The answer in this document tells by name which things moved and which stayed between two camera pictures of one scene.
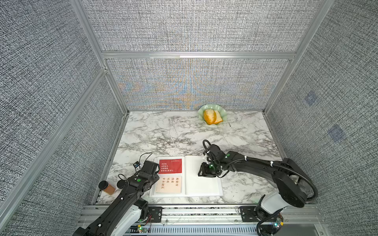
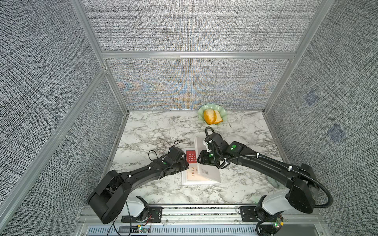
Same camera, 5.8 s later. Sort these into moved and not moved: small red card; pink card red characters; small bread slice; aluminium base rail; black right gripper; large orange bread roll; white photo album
Moved: small red card; white photo album; black right gripper; pink card red characters
Not moved: large orange bread roll; small bread slice; aluminium base rail
